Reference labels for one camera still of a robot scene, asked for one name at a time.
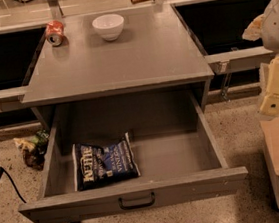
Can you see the orange soda can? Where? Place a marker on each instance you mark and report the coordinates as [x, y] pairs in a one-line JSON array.
[[54, 33]]

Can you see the crumpled snack bags on floor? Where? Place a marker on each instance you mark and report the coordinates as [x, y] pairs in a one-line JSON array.
[[34, 149]]

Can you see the black drawer handle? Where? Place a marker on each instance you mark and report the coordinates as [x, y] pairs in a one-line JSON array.
[[137, 202]]

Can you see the blue Kettle chip bag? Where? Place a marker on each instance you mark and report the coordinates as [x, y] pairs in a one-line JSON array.
[[98, 166]]

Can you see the white ceramic bowl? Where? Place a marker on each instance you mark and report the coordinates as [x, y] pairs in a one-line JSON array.
[[109, 26]]

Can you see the grey cabinet counter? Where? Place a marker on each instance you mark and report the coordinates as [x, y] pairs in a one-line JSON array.
[[154, 51]]

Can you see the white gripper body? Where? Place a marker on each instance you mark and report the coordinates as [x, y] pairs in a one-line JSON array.
[[278, 28]]

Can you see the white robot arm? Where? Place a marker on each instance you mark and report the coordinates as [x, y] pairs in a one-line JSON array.
[[266, 28]]

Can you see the grey open drawer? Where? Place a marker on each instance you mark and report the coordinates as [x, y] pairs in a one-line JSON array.
[[174, 149]]

